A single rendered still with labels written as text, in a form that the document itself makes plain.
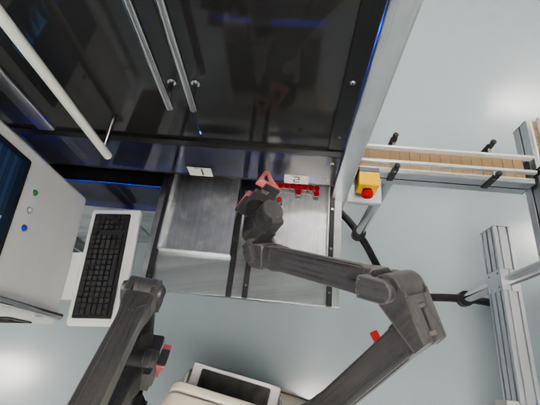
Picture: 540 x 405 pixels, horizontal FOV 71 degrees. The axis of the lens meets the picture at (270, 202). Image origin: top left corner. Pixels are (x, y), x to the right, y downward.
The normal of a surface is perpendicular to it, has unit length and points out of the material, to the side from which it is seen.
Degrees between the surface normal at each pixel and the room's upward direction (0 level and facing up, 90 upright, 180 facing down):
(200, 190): 0
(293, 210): 0
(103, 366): 41
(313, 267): 52
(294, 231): 0
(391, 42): 90
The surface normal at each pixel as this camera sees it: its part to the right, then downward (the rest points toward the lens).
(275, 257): -0.65, -0.06
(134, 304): 0.20, -0.88
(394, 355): -0.80, 0.11
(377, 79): -0.10, 0.90
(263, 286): -0.02, -0.42
